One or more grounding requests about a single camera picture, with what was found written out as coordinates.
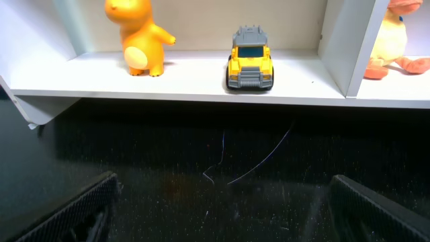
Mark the yellow rubber duck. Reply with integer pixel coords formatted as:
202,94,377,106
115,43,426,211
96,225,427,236
104,0,177,78

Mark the white shelf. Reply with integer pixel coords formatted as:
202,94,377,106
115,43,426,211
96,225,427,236
0,0,430,130

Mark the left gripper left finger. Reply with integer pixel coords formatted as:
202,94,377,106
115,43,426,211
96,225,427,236
6,171,121,242

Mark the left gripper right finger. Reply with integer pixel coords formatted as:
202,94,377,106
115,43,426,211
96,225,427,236
327,173,430,242

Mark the yellow plush duck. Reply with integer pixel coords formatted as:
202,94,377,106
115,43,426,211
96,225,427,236
363,0,430,81

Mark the grey and yellow toy truck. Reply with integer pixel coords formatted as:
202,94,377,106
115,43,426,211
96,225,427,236
225,25,275,92

